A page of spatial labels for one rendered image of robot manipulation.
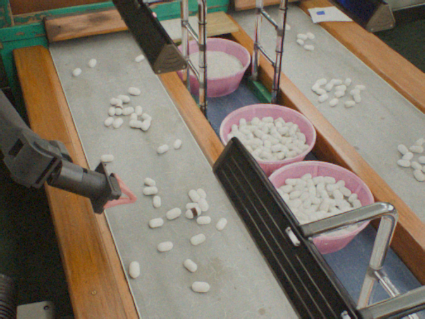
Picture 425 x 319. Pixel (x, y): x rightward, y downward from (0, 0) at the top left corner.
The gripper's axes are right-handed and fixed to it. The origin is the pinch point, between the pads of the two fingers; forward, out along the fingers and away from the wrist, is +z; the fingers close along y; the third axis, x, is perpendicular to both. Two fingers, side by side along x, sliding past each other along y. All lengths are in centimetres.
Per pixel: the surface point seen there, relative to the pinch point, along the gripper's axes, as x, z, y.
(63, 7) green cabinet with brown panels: -2, 0, 95
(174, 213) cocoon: 0.2, 12.7, 0.3
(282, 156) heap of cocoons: -21.1, 40.1, 12.1
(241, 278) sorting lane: -3.8, 19.6, -21.5
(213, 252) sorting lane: -1.8, 17.4, -12.8
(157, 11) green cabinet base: -19, 28, 94
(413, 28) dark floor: -87, 232, 176
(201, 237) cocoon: -2.1, 15.1, -9.1
